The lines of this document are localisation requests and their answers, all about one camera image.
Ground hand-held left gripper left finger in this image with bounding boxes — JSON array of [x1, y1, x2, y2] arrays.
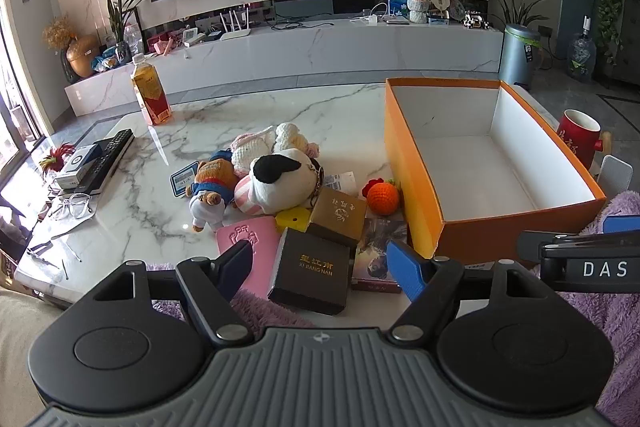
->
[[92, 239, 256, 348]]

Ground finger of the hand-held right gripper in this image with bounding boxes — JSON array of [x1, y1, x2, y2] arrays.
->
[[516, 230, 582, 264], [580, 214, 640, 249]]

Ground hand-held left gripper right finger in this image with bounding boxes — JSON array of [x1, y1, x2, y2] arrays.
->
[[386, 239, 551, 343]]

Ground pink embossed card holder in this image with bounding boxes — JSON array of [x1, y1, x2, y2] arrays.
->
[[216, 217, 283, 303]]

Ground dark picture card box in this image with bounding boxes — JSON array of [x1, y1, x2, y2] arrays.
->
[[350, 212, 409, 294]]

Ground yellow round case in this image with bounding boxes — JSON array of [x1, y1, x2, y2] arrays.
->
[[275, 206, 313, 234]]

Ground dark brown box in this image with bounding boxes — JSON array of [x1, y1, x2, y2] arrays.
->
[[267, 227, 351, 317]]

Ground orange crochet ball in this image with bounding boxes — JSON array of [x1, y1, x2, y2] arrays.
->
[[361, 177, 402, 214]]

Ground brown plush bear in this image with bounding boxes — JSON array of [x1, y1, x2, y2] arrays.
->
[[186, 150, 240, 233]]

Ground orange cardboard box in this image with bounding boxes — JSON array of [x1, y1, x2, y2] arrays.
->
[[384, 78, 608, 265]]

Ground golden brown gift box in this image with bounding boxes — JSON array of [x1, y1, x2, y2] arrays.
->
[[307, 187, 368, 244]]

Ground white plush dog striped belly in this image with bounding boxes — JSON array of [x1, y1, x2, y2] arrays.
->
[[234, 149, 326, 215]]

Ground white crochet rabbit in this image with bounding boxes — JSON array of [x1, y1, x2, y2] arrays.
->
[[230, 122, 321, 175]]

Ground purple fluffy blanket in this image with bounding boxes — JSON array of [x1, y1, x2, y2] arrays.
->
[[147, 189, 640, 415]]

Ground blue framed card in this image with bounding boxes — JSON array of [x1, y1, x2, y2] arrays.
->
[[170, 161, 208, 198]]

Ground white paper tag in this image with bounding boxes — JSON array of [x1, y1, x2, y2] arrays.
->
[[322, 172, 358, 196]]

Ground black remote control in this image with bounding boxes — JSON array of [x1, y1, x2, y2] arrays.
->
[[75, 128, 135, 195]]

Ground dark grey cabinet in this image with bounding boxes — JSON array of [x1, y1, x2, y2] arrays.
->
[[600, 0, 640, 92]]

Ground clear water jug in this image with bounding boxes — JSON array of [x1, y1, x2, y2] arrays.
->
[[570, 16, 598, 82]]

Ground amber tea bottle red label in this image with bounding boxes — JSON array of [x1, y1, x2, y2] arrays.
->
[[131, 53, 173, 126]]

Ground white and blue box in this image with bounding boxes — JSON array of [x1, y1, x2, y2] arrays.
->
[[52, 144, 103, 190]]

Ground grey pedal trash can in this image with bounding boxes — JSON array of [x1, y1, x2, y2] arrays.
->
[[499, 24, 542, 90]]

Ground red feather toy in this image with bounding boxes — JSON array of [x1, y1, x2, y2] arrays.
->
[[39, 144, 76, 178]]

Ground white marble television cabinet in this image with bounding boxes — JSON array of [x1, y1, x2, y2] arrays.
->
[[64, 18, 505, 118]]

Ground white router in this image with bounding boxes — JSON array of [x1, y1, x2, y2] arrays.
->
[[219, 9, 257, 42]]

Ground long leaf potted plant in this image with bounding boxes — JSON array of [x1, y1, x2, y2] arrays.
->
[[482, 0, 557, 28]]

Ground golden vase dried flowers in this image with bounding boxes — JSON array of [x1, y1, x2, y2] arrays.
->
[[42, 14, 102, 81]]

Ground teddy bear in knitted pot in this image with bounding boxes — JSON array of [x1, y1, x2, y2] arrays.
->
[[402, 0, 432, 25]]

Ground potted plant in blue vase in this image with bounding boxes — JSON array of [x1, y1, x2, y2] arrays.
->
[[106, 0, 151, 58]]

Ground red mug wooden handle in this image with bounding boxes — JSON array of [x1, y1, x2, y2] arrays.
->
[[556, 109, 613, 168]]

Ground clear frame glasses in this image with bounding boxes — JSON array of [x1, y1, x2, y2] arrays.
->
[[47, 193, 96, 221]]

